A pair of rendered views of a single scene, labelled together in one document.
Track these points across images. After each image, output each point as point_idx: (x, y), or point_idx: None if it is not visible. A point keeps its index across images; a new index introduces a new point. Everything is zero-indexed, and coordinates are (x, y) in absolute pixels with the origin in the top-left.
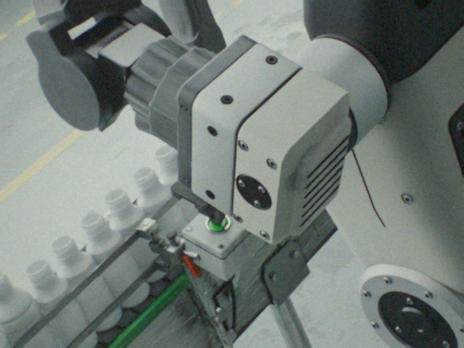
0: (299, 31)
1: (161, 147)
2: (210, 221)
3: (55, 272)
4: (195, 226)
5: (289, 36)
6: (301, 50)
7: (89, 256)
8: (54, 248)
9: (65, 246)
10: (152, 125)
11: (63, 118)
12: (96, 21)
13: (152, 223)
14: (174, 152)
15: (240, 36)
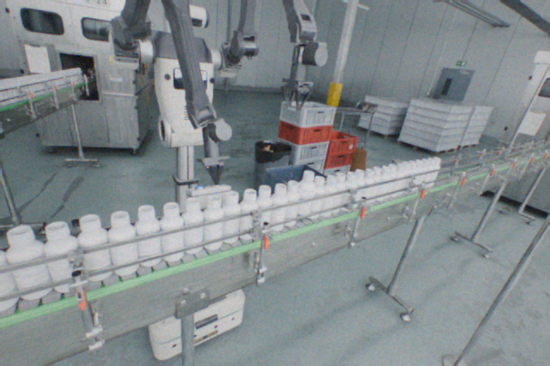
0: (45, 228)
1: (214, 201)
2: (217, 185)
3: (289, 203)
4: (224, 186)
5: (53, 232)
6: (213, 50)
7: (271, 196)
8: (284, 186)
9: (279, 184)
10: None
11: (257, 54)
12: (243, 37)
13: (239, 197)
14: (210, 198)
15: (223, 41)
